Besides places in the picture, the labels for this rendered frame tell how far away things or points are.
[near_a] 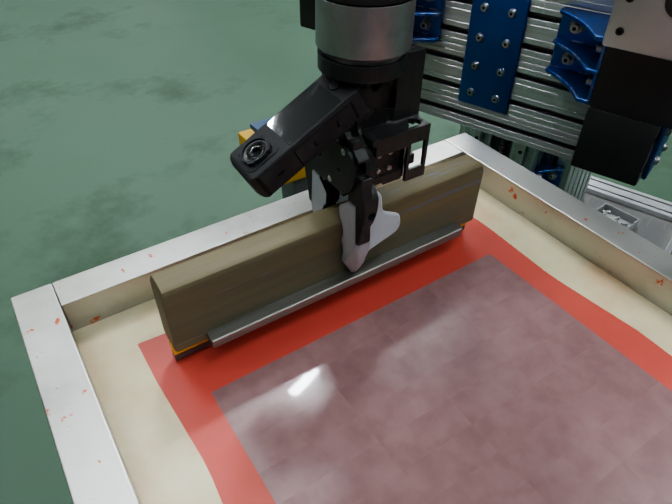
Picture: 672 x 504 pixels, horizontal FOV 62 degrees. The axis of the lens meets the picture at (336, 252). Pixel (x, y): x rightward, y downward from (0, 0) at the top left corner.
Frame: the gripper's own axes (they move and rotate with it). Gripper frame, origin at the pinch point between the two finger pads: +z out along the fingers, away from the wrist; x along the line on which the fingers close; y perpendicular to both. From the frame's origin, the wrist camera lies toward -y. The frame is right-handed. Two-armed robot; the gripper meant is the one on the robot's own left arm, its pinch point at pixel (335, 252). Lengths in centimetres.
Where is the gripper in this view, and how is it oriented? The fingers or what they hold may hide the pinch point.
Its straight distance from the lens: 56.4
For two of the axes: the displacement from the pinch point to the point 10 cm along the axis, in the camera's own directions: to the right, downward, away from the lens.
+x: -5.5, -5.5, 6.3
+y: 8.4, -3.5, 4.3
